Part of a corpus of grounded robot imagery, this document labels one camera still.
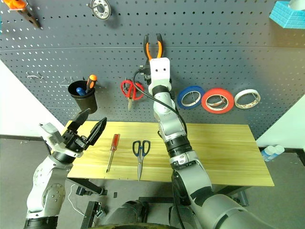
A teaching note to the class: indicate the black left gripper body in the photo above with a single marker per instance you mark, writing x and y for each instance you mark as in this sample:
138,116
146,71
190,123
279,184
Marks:
75,142

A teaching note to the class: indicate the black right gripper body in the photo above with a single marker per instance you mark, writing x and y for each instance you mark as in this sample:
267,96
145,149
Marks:
146,70

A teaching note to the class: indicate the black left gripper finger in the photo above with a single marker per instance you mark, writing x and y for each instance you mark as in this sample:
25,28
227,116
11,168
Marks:
79,119
97,132

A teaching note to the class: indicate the small orange needle-nose pliers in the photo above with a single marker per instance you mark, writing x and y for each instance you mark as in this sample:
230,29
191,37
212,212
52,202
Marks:
148,51

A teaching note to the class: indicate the large red tape roll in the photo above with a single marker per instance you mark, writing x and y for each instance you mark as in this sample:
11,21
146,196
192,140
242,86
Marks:
205,102

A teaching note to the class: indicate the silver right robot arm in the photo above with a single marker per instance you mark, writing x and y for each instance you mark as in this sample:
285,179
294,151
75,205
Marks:
190,171

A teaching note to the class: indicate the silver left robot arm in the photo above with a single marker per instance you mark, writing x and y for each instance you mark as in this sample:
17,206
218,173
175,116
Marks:
45,186

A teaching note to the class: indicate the dark grey pegboard wall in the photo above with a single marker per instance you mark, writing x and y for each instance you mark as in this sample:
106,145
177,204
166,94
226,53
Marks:
214,47

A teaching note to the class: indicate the black plastic cup holder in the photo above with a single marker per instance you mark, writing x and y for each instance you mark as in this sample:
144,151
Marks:
85,105

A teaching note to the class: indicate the blue tape roll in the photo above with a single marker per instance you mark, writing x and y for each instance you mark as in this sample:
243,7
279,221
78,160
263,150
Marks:
180,99

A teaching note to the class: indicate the dark rounded shape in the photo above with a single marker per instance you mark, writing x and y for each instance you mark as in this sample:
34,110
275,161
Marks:
128,214
177,218

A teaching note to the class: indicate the white plastic bottle blue label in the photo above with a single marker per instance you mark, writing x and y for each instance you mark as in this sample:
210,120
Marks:
267,155
279,149

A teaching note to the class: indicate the blue brick-pattern foam block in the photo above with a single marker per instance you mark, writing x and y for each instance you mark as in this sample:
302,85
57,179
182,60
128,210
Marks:
286,17

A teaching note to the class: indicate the wide white tape roll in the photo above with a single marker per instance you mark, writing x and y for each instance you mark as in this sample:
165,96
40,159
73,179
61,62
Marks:
297,4

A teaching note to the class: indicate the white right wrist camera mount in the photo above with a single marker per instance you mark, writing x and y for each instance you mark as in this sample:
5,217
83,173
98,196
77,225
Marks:
160,69

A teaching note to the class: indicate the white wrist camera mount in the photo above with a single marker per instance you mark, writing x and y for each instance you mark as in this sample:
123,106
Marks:
160,69
53,136

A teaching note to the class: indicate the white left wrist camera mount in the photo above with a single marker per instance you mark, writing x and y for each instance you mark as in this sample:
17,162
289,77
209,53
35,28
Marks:
53,136

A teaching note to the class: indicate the black metal frame foot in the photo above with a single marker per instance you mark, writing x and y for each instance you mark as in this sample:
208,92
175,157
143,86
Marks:
91,212

